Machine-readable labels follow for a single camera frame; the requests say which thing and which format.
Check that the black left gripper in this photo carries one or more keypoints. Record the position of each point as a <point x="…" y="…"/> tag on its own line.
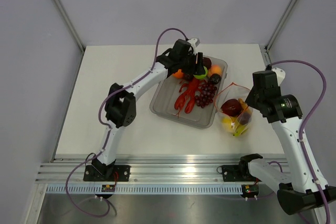
<point x="197" y="68"/>

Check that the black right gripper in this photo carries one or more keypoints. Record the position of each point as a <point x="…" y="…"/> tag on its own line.
<point x="249" y="100"/>

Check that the light green wrinkled fruit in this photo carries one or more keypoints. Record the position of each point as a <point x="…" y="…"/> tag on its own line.
<point x="202" y="75"/>

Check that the yellow ginger root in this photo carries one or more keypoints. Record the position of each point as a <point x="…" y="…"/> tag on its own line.
<point x="243" y="105"/>

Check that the dark red round fruit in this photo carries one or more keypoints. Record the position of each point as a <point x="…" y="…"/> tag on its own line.
<point x="244" y="118"/>

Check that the red apple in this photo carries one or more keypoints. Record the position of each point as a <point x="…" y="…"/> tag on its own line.
<point x="231" y="107"/>

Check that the clear zip bag orange zipper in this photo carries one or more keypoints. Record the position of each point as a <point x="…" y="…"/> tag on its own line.
<point x="232" y="91"/>

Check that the yellow lemon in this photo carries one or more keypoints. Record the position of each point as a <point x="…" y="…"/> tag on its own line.
<point x="228" y="124"/>

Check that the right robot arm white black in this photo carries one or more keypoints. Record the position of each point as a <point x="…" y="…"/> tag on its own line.
<point x="305" y="188"/>

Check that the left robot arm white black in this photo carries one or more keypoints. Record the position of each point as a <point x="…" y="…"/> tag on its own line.
<point x="120" y="104"/>

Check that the clear plastic food bin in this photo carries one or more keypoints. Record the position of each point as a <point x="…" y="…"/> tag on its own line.
<point x="167" y="92"/>

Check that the dark red fruit at edge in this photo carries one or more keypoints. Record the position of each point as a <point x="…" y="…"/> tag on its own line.
<point x="207" y="62"/>

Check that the small dark plum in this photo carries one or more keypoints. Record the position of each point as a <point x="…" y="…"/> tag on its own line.
<point x="188" y="77"/>

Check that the orange peach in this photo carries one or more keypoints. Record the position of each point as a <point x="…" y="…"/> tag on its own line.
<point x="215" y="69"/>

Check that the black shiny fruit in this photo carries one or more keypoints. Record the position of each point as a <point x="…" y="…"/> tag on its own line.
<point x="215" y="79"/>

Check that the red crayfish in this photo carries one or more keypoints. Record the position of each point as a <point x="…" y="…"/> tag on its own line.
<point x="186" y="100"/>

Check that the dark red grape bunch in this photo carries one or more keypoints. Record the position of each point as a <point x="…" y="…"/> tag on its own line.
<point x="206" y="95"/>

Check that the orange fruit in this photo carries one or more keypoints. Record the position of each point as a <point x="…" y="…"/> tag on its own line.
<point x="179" y="74"/>

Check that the white slotted cable duct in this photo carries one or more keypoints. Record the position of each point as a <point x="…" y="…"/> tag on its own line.
<point x="133" y="189"/>

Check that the aluminium mounting rail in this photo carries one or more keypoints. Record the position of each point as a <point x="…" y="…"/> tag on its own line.
<point x="144" y="169"/>

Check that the right aluminium frame post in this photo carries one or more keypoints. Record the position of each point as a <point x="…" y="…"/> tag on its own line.
<point x="281" y="24"/>

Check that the aluminium frame post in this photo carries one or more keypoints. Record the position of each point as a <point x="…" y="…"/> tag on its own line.
<point x="65" y="17"/>
<point x="281" y="24"/>

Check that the left aluminium frame post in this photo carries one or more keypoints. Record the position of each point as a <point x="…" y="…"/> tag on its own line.
<point x="65" y="17"/>

